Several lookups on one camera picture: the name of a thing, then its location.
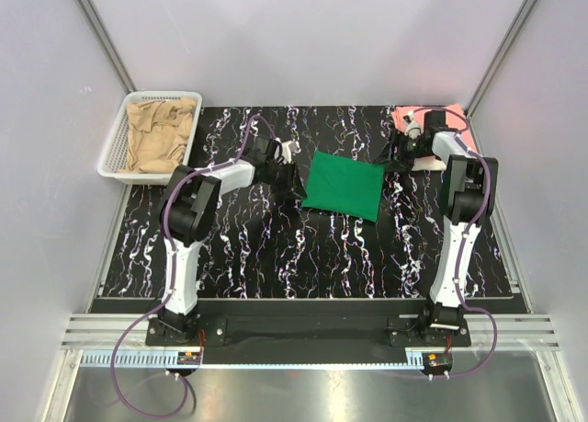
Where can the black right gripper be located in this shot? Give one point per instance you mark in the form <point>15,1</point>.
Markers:
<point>400,147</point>

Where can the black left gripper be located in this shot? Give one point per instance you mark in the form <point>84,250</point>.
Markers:
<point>285,179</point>

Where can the green t shirt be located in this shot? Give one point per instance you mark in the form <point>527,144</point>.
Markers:
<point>343,185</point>

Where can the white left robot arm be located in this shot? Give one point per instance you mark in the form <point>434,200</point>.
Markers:
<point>188,210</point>

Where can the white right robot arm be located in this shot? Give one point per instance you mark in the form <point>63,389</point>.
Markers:
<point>466,202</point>

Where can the folded cream t shirt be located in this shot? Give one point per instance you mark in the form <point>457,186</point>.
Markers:
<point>430,163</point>

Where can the folded pink t shirt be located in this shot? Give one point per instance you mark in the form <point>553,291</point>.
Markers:
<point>455,118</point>

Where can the beige crumpled t shirt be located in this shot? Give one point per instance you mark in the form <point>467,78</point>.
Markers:
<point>158,134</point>

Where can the white plastic basket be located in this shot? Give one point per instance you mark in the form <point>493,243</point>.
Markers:
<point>113,157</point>

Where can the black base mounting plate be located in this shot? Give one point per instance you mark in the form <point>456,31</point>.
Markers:
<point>332,327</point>

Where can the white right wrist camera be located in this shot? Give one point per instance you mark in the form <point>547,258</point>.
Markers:
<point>413,129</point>

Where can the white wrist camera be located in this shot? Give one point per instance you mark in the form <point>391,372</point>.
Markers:
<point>413,129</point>
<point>287,150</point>

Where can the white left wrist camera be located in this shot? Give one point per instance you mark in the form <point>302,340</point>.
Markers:
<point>287,150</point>

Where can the left aluminium frame post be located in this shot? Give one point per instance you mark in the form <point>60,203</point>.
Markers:
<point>99,29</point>

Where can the aluminium frame post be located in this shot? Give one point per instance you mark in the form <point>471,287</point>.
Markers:
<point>99,29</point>
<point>512,34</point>

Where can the right aluminium frame post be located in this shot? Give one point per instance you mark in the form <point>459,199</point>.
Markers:
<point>512,34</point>

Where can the white slotted cable duct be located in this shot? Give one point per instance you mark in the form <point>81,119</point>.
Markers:
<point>185,359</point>

